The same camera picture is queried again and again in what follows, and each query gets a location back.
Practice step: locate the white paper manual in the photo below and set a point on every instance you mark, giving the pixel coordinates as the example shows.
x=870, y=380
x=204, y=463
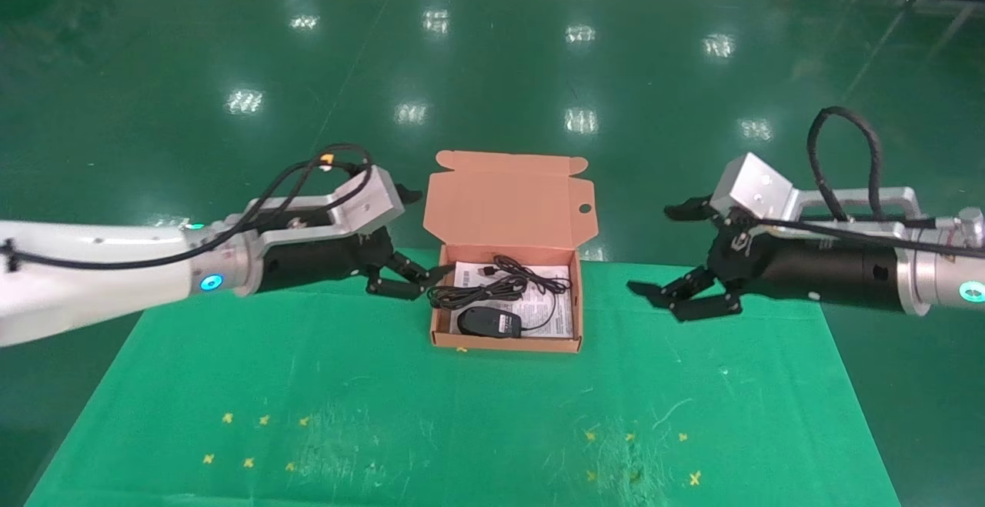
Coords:
x=539, y=315

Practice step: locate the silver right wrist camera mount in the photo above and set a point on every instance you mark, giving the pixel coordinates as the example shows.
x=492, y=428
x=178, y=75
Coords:
x=758, y=188

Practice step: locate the green tablecloth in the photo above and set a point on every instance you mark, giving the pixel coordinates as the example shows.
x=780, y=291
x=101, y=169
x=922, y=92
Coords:
x=385, y=399

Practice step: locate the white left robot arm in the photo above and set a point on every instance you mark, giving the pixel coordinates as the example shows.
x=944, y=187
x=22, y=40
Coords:
x=92, y=276

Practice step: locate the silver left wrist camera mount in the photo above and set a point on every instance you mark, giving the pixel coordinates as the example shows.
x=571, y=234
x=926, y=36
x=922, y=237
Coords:
x=362, y=207

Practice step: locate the brown cardboard box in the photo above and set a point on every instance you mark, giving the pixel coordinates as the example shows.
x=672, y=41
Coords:
x=500, y=199

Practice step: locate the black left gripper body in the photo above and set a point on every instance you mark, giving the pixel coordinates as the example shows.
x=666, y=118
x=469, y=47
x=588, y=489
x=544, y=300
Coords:
x=323, y=261

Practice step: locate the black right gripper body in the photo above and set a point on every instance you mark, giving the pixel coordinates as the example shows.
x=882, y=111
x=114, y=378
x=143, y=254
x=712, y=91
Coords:
x=816, y=268

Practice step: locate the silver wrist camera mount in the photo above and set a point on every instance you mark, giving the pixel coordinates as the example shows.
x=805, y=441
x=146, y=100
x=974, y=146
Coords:
x=758, y=188
x=362, y=207

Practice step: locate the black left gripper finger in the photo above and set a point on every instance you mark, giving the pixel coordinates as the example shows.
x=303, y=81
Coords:
x=396, y=280
x=408, y=195

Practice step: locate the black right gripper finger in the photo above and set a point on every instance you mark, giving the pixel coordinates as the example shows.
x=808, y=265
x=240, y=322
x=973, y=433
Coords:
x=692, y=299
x=696, y=208

